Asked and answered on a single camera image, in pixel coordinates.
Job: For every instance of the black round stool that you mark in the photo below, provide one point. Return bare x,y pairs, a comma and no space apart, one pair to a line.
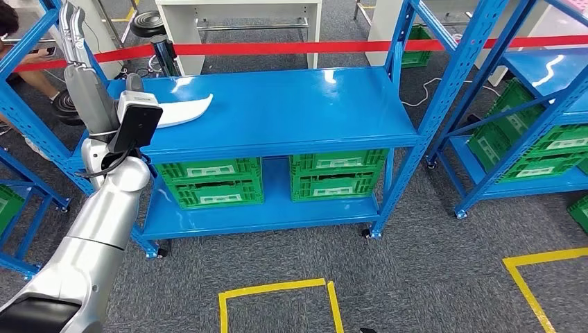
147,23
64,108

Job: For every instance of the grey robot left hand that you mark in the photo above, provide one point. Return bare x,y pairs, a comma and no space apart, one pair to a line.
89,101

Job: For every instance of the white curved plastic part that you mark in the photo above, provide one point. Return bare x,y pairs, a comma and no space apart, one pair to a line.
188,112

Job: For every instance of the red barrier belt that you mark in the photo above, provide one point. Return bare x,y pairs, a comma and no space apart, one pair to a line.
119,52
321,47

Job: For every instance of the yellow floor tape square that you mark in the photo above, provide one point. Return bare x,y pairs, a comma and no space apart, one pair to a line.
271,287
551,256

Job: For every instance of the person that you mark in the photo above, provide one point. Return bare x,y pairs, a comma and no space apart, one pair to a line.
32,76

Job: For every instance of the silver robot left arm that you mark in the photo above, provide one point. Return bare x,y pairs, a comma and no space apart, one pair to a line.
92,239

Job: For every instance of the blue steel shelf rack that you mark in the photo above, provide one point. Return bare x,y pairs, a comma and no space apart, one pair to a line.
34,178
285,105
523,64

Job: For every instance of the pale grey cabinet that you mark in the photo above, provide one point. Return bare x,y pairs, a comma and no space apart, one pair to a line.
99,36

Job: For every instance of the black barrier post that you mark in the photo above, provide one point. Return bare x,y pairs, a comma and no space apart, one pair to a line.
163,55

